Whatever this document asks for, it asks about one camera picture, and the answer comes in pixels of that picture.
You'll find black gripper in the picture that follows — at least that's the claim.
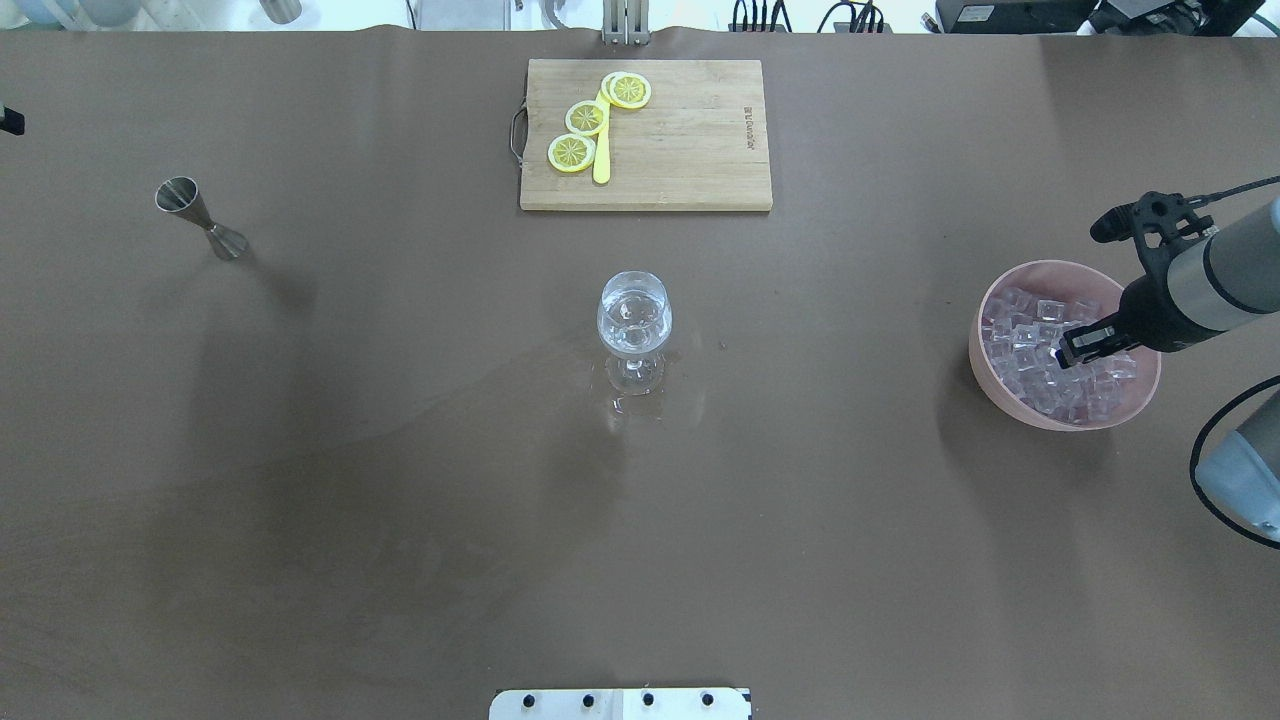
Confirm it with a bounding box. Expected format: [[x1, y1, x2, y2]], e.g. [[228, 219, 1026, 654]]
[[1056, 275, 1190, 369]]

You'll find steel double jigger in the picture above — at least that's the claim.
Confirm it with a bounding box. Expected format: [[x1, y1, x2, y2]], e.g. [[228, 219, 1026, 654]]
[[154, 176, 250, 261]]

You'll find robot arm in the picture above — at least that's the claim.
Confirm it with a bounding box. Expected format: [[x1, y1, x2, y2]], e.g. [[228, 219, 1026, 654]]
[[1055, 192, 1279, 550]]

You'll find pink bowl of ice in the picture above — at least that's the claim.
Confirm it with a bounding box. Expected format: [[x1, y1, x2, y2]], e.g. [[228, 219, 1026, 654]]
[[968, 260, 1162, 432]]

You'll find clear wine glass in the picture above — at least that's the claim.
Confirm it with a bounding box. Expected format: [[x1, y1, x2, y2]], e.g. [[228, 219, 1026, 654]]
[[596, 270, 673, 397]]

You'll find bamboo cutting board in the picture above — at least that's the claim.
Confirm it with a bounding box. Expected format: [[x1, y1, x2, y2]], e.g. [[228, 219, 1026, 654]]
[[518, 59, 774, 213]]

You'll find yellow plastic stick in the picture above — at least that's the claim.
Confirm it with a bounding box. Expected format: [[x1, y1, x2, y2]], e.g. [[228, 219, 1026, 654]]
[[591, 90, 613, 186]]

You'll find far lemon slice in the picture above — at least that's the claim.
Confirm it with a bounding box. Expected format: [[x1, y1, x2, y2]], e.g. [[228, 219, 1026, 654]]
[[612, 70, 652, 110]]

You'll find middle lemon slice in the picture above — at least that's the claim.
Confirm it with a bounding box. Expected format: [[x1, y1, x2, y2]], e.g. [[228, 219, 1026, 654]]
[[564, 99, 611, 138]]

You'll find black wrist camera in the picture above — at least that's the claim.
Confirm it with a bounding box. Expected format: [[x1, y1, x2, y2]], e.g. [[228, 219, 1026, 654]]
[[1089, 191, 1215, 275]]

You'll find lemon slice near handle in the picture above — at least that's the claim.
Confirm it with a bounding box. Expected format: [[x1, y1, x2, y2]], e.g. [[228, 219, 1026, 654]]
[[547, 133, 596, 174]]

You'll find aluminium frame post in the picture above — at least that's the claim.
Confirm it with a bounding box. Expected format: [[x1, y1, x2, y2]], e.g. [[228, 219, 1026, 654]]
[[602, 0, 652, 46]]

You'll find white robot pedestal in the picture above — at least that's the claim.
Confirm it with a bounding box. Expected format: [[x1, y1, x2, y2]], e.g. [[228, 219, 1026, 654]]
[[488, 687, 755, 719]]

